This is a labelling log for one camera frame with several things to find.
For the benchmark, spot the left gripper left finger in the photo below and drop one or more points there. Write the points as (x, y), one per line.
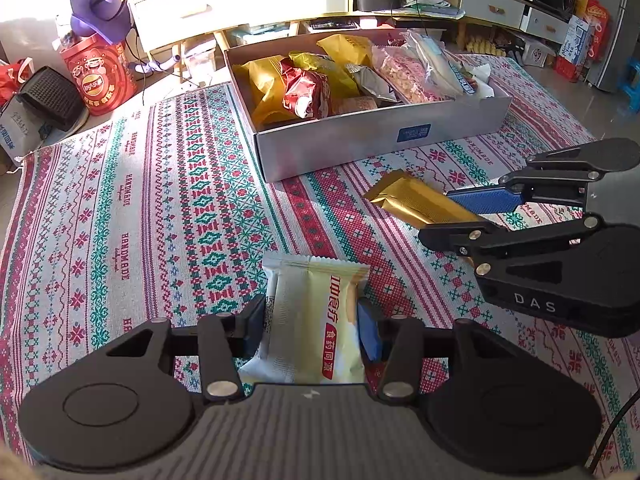
(222, 338)

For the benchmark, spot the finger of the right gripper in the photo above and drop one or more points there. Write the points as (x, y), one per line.
(601, 177)
(538, 251)

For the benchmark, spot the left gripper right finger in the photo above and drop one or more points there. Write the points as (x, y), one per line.
(396, 345)

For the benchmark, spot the cream green snack packet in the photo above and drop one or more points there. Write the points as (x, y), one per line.
(311, 322)

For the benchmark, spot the gold snack bar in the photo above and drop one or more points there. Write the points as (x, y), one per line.
(414, 202)

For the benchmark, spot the clear blue wafer packet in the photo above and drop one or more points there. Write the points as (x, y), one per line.
(440, 73)

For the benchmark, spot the clear pink snack bag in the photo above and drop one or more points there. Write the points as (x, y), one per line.
(404, 71)

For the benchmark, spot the grey white snack packet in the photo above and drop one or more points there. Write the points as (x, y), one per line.
(372, 84)

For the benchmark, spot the red orange snack packet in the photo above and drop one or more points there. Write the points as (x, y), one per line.
(306, 93)

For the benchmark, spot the large yellow snack bag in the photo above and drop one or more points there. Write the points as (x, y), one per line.
(347, 49)

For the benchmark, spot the orange cracker packet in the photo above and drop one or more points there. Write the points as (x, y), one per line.
(358, 104)

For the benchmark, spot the small yellow chip bag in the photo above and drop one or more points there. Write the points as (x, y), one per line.
(341, 85)

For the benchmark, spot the blue plastic stool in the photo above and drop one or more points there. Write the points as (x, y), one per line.
(630, 84)

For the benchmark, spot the white blue-text snack bag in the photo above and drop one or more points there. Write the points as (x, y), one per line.
(478, 77)

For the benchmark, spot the patterned woven tablecloth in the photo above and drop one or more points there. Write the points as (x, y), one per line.
(161, 211)

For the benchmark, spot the white cardboard box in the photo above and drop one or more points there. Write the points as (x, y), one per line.
(289, 149)

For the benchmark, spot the red round tin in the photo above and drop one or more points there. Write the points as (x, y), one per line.
(101, 73)

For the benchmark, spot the white paper bag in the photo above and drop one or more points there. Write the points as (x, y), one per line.
(22, 131)

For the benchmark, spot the red plastic bag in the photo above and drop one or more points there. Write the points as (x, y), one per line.
(12, 77)

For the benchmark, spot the purple toy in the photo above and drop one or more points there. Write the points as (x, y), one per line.
(110, 19)

